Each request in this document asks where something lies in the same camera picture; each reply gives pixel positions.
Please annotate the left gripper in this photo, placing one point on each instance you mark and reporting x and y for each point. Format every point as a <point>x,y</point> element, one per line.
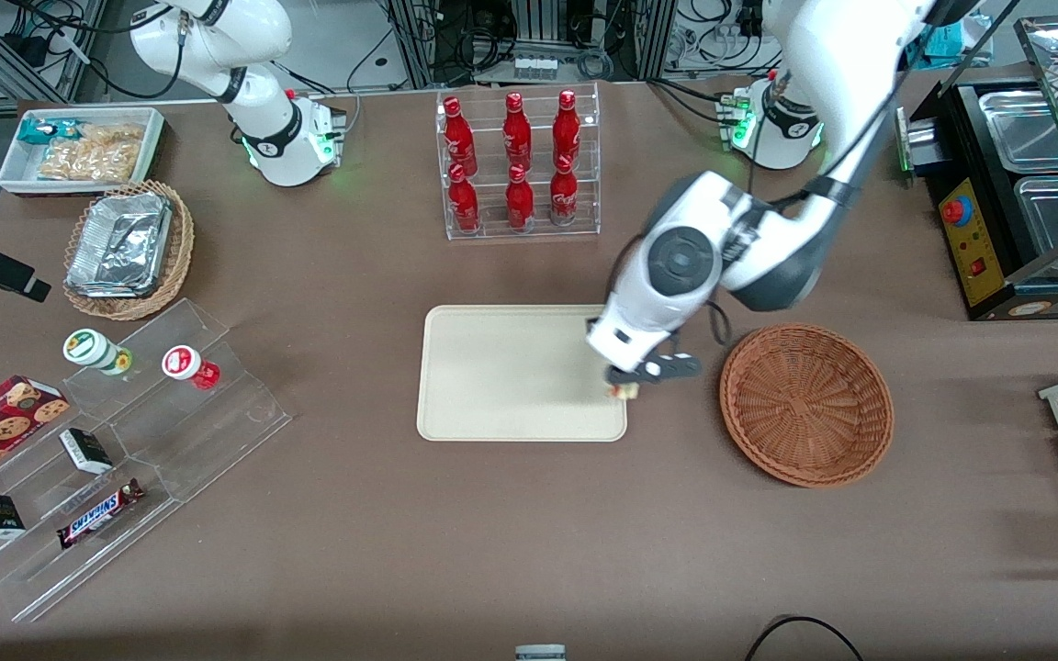
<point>613,374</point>

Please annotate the triangular sandwich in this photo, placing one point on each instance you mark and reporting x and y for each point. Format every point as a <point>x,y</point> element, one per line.
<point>625,392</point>

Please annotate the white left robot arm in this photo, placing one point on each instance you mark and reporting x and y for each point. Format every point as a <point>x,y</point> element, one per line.
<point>823,46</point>

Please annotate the beige plastic tray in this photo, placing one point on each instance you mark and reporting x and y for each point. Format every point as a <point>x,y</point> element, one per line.
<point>511,372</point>

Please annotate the light wicker basket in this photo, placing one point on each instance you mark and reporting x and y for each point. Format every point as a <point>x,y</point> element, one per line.
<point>182,248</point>

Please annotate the brown wicker basket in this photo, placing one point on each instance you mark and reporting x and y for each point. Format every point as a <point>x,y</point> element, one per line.
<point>804,404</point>

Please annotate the green lid yogurt cup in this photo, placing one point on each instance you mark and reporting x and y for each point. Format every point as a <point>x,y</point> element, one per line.
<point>88,347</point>

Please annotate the white rectangular snack bin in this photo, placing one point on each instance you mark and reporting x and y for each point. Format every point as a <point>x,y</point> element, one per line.
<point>15,174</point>

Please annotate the aluminium foil container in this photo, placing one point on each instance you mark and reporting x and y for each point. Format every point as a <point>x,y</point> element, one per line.
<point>120,248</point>

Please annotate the clear bag of crackers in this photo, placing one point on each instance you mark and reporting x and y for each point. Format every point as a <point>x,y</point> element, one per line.
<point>116,133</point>
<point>88,162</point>

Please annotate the teal snack packet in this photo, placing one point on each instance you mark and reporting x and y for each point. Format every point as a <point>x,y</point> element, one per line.
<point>38,129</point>

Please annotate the red lid yogurt cup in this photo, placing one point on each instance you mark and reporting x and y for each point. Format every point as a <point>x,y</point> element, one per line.
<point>184,363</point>

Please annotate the red cola bottle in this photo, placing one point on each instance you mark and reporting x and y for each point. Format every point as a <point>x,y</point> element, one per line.
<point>520,202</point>
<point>465,204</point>
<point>567,127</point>
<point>459,133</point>
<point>564,197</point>
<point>517,128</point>

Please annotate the clear acrylic bottle rack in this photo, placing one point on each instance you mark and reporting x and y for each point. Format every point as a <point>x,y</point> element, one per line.
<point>492,229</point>

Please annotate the Snickers chocolate bar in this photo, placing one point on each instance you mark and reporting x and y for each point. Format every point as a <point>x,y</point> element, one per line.
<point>99,514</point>

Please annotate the clear acrylic stepped stand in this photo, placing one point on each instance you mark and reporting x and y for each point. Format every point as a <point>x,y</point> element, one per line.
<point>217,441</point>

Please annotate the small grey white device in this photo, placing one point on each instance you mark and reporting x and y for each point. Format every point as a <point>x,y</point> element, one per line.
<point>540,653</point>

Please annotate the white terminal block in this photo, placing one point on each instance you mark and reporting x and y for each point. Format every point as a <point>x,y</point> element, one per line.
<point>534,67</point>

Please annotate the red emergency stop button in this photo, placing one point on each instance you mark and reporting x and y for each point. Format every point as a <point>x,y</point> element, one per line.
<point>954,211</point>

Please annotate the black food warmer machine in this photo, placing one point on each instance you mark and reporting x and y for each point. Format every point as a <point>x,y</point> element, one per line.
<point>979,239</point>

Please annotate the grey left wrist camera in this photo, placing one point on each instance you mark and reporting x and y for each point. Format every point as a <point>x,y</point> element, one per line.
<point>676,366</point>

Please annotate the aluminium frame post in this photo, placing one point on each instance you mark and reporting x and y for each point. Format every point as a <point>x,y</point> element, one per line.
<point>414,41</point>
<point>656,37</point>

